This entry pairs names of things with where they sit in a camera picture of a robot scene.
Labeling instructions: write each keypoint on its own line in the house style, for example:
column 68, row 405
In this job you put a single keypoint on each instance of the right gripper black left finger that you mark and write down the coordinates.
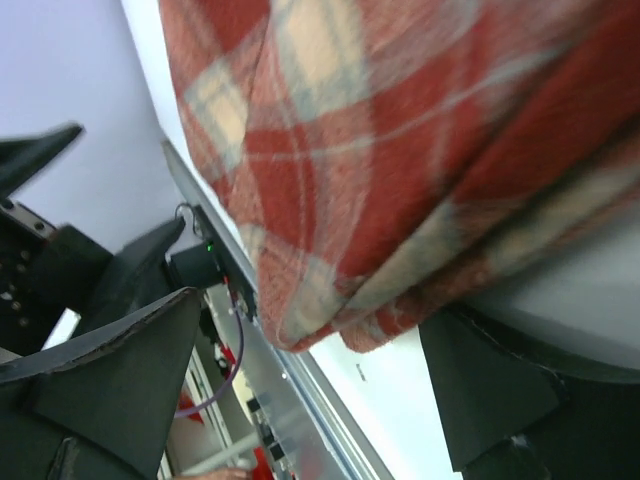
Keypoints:
column 101, row 405

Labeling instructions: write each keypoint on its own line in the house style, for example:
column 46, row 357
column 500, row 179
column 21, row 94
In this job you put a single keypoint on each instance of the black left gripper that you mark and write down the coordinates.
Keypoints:
column 46, row 270

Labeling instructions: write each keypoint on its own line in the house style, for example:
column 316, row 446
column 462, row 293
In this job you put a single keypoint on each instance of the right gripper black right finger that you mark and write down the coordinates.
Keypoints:
column 515, row 407

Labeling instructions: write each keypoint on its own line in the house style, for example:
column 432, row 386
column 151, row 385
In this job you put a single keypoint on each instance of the red plaid skirt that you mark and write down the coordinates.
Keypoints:
column 382, row 159

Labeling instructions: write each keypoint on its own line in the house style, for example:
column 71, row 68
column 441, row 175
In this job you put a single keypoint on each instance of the aluminium rail frame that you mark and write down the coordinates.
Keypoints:
column 313, row 434

